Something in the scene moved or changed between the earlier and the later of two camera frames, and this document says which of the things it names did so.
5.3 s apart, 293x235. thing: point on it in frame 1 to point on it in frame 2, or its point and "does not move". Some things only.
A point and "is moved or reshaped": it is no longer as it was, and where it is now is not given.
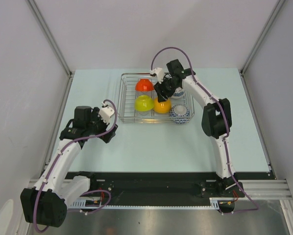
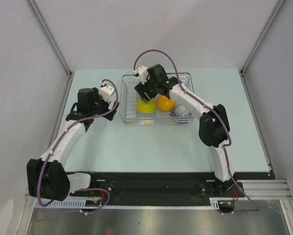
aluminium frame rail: x=257 y=189 does not move
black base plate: x=159 y=187 does not move
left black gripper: x=106 y=138 to x=106 y=104
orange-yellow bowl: x=163 y=107 is moved or reshaped
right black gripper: x=159 y=88 to x=140 y=88
